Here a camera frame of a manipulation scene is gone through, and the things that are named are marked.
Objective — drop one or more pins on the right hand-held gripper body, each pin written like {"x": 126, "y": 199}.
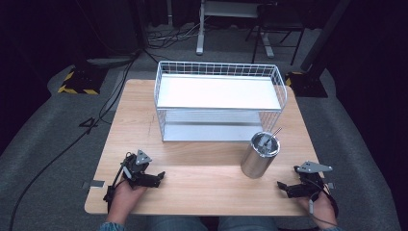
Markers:
{"x": 311, "y": 179}

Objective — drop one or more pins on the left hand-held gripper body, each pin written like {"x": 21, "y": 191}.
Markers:
{"x": 134, "y": 168}

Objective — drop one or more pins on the person's left hand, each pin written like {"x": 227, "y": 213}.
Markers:
{"x": 123, "y": 200}

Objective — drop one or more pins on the person's right hand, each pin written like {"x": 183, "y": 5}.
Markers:
{"x": 322, "y": 211}

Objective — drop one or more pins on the grey tape strip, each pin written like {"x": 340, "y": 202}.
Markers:
{"x": 94, "y": 184}
{"x": 330, "y": 185}

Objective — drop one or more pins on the stainless steel tumbler cup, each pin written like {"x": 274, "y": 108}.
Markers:
{"x": 256, "y": 162}

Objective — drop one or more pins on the person's legs in jeans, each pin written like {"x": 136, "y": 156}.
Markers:
{"x": 179, "y": 224}

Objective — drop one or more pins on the metal straw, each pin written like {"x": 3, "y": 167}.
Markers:
{"x": 275, "y": 133}

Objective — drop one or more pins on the yellow black striped stand base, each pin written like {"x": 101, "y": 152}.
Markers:
{"x": 81, "y": 82}
{"x": 308, "y": 86}

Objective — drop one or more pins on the black slanted pole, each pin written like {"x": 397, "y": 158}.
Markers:
{"x": 324, "y": 35}

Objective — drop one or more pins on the black chair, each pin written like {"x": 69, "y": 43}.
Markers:
{"x": 279, "y": 22}

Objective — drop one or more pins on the white desk frame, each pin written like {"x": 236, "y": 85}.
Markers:
{"x": 200, "y": 38}

